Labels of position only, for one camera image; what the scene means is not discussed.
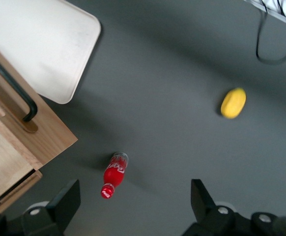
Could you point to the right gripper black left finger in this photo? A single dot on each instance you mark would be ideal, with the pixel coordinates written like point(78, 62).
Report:
point(57, 216)

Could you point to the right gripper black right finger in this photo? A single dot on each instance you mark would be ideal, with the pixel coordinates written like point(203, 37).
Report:
point(207, 216)

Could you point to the red cola bottle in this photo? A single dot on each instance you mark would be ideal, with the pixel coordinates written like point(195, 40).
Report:
point(113, 175)

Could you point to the yellow lemon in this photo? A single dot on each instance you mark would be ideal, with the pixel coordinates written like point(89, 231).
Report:
point(233, 103)

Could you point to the white rectangular tray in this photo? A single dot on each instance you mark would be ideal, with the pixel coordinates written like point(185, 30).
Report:
point(47, 37)

